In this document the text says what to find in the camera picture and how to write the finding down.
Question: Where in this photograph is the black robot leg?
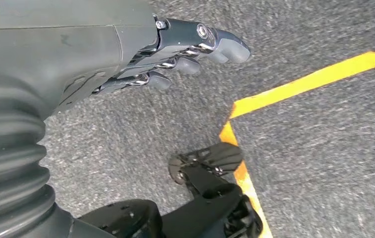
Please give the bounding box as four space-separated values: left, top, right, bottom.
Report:
77 142 264 238

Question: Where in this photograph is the yellow floor tape square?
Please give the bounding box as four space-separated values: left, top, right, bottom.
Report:
219 51 375 238

